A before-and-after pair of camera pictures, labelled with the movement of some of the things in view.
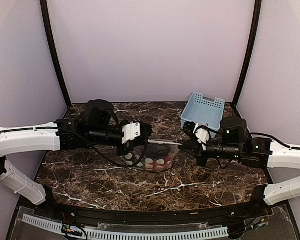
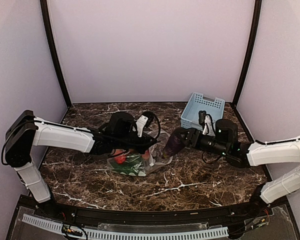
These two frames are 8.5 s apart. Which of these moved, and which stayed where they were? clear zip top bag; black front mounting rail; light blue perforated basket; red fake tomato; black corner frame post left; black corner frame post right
Moved: clear zip top bag; red fake tomato
Stayed: black corner frame post right; black front mounting rail; black corner frame post left; light blue perforated basket
